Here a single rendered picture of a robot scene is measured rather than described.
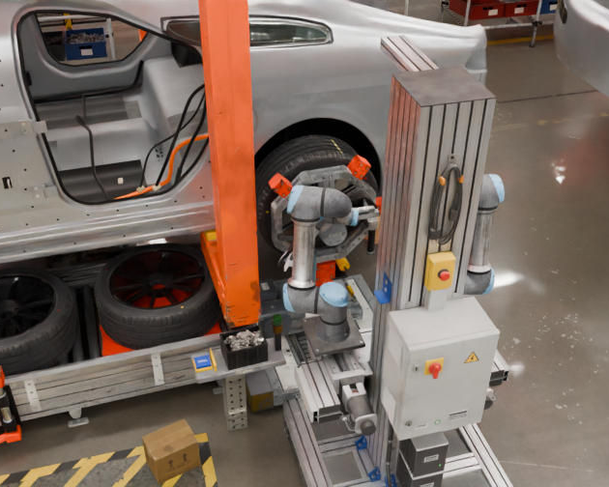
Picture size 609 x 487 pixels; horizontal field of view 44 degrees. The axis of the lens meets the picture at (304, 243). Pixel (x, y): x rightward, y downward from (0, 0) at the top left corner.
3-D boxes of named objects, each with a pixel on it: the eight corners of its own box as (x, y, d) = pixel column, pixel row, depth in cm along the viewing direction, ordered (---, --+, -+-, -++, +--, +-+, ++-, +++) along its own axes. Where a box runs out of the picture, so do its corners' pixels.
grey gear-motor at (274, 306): (273, 308, 447) (271, 261, 427) (293, 357, 415) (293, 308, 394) (243, 314, 443) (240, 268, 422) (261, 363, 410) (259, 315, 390)
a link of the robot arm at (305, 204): (316, 319, 311) (324, 191, 293) (280, 315, 313) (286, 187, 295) (320, 307, 322) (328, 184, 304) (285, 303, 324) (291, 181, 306)
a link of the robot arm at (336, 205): (354, 187, 294) (359, 206, 343) (326, 185, 296) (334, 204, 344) (350, 216, 293) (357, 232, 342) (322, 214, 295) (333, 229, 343)
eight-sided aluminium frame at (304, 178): (367, 246, 414) (373, 159, 382) (372, 253, 409) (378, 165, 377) (272, 264, 400) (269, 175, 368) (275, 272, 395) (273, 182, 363)
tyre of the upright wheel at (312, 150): (240, 240, 417) (350, 237, 440) (250, 265, 399) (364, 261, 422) (256, 131, 382) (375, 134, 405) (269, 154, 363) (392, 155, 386)
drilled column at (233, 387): (243, 413, 393) (240, 354, 368) (247, 427, 385) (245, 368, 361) (224, 416, 391) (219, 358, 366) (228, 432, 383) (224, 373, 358)
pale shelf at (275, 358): (276, 341, 376) (276, 336, 374) (286, 364, 363) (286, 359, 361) (190, 359, 365) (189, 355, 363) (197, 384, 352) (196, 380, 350)
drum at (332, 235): (333, 221, 397) (334, 199, 389) (348, 244, 381) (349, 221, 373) (308, 226, 394) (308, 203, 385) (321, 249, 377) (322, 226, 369)
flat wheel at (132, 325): (188, 260, 453) (184, 228, 440) (244, 322, 410) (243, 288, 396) (81, 300, 423) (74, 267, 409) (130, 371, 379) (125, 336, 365)
